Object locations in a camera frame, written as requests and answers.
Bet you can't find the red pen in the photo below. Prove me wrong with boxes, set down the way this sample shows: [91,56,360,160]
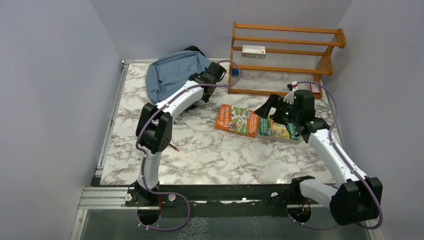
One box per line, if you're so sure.
[169,144,180,152]

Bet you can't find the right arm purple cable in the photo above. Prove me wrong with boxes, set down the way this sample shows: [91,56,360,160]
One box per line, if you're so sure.
[287,81,384,231]

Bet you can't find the orange treehouse book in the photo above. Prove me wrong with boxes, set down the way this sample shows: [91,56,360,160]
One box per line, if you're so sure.
[215,104,260,138]

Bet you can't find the small blue object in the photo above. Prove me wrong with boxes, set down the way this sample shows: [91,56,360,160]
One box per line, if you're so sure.
[231,68,240,76]

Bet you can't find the blue student backpack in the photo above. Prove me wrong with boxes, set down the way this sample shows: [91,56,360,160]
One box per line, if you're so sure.
[145,46,212,104]

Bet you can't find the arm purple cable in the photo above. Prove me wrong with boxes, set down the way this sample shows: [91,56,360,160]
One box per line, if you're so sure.
[135,60,242,232]
[287,81,384,231]

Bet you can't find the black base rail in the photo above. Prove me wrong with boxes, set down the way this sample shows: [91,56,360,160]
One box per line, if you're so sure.
[91,177,332,220]

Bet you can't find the wooden shelf rack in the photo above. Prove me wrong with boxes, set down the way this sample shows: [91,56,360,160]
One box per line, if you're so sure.
[228,22,347,96]

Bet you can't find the green treehouse book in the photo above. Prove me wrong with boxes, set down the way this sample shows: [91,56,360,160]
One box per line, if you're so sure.
[256,118,302,144]

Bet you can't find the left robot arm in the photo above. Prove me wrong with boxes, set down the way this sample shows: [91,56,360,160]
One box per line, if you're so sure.
[133,62,226,206]

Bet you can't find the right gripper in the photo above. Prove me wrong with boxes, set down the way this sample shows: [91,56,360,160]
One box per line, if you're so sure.
[255,93,301,126]

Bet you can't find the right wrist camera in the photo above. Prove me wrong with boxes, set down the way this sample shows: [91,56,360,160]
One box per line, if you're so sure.
[284,81,299,104]

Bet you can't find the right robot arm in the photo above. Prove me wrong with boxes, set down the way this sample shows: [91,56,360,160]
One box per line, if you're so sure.
[254,89,384,230]

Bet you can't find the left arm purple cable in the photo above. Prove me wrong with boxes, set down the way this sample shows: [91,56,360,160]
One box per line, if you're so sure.
[135,60,242,232]

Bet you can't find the small red white box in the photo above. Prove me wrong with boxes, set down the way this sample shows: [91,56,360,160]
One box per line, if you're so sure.
[309,83,321,94]

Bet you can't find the white box on shelf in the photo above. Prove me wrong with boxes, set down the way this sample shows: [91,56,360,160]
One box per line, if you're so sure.
[241,45,266,59]

